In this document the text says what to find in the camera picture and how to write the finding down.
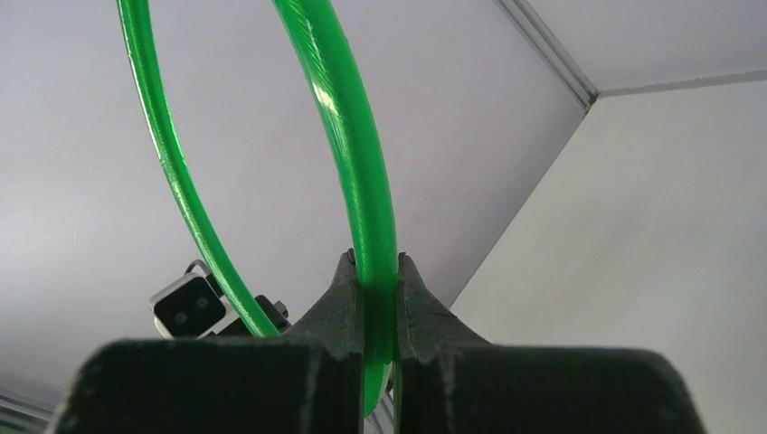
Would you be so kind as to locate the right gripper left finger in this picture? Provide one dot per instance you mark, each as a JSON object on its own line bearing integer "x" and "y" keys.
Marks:
{"x": 307, "y": 380}

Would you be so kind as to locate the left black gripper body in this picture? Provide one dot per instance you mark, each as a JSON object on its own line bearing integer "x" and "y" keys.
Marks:
{"x": 276, "y": 315}

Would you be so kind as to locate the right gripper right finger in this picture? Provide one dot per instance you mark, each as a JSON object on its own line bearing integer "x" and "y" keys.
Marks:
{"x": 451, "y": 380}

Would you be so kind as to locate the green cable lock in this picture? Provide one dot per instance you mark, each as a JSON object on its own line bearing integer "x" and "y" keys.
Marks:
{"x": 338, "y": 90}

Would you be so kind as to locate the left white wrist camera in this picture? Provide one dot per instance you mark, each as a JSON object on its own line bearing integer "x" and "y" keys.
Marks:
{"x": 191, "y": 306}

